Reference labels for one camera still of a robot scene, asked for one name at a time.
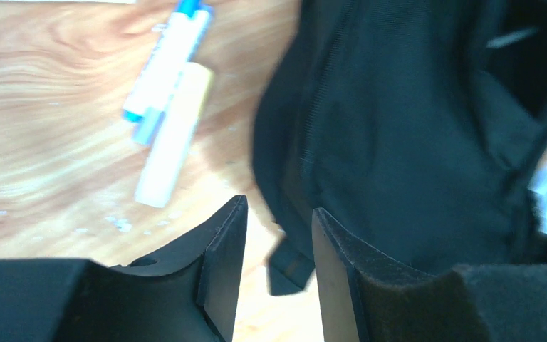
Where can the lilac capped white marker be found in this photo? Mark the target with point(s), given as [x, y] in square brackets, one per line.
[147, 128]

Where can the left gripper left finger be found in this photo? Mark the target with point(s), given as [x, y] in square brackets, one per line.
[186, 290]

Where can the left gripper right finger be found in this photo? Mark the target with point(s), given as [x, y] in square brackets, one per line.
[366, 295]

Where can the yellow glue stick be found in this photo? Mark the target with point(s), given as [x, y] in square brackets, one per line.
[174, 136]

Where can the black student backpack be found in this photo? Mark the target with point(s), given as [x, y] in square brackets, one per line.
[417, 124]

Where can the blue capped white marker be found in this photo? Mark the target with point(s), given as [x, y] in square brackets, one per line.
[180, 38]

